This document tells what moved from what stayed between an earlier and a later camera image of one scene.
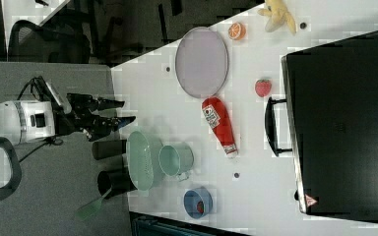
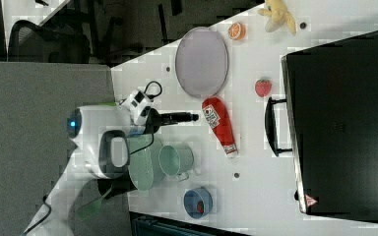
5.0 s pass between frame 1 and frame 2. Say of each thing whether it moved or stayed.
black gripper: moved
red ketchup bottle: stayed
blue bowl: stayed
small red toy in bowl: stayed
